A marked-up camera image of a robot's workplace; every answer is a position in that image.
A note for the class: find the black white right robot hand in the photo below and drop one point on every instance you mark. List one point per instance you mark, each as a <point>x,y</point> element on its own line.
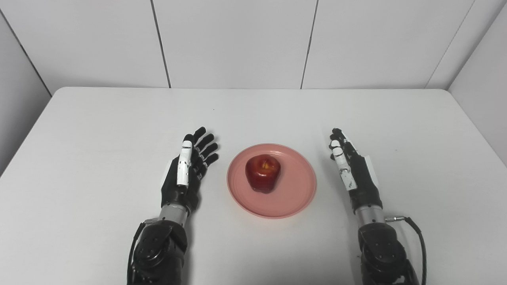
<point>364,186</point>

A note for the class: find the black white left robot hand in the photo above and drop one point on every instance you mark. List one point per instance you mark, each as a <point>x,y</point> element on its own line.
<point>176,192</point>

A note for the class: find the pink round plate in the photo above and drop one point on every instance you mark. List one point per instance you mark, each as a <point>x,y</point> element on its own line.
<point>297,198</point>

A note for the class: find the red apple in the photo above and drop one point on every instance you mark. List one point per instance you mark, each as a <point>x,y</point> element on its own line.
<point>263,174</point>

